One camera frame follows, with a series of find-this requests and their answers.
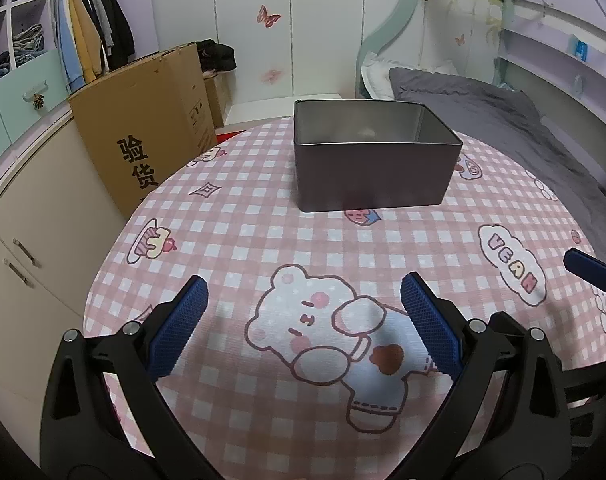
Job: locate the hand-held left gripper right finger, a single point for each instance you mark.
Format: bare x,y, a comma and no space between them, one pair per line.
430,330

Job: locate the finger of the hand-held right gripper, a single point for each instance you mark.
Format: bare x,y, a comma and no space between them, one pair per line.
598,377
590,270

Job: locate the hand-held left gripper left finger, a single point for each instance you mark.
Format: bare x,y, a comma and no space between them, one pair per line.
180,330

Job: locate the silver metal tin box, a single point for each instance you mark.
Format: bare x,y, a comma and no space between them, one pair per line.
373,175

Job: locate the pink checked cartoon tablecloth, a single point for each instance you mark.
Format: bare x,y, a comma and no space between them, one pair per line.
283,240

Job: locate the grey duvet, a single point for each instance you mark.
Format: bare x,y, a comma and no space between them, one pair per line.
508,120

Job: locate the cream lower cabinet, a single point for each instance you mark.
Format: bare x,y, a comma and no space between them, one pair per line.
43,210

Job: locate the red storage bench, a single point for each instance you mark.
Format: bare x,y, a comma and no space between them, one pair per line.
229,136

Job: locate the small blue box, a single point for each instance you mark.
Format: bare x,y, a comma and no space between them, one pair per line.
580,49

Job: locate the large cardboard box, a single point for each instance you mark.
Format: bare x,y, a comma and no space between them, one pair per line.
143,110

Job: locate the small cardboard box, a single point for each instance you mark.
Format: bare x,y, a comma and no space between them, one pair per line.
217,100

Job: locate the white pillow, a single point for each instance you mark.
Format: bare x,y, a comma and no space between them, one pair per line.
378,75

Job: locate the pinecone drawer knob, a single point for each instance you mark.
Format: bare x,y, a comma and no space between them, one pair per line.
39,102

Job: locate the black folded clothes pile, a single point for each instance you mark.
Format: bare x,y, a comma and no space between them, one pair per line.
217,56

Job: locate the pale teal drawer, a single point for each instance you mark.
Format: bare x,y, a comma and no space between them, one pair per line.
13,110

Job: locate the row of hanging clothes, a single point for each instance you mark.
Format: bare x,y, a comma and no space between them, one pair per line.
83,30

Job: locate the lilac wall shelves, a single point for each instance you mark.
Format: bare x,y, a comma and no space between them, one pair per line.
558,60

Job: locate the pale pink butterfly wall sticker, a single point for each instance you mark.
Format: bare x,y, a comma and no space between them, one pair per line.
272,76

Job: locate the pale green curved bed frame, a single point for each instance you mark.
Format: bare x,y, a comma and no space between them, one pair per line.
400,15

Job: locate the pink brown butterfly wall sticker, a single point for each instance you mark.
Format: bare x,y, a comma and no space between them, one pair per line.
268,16

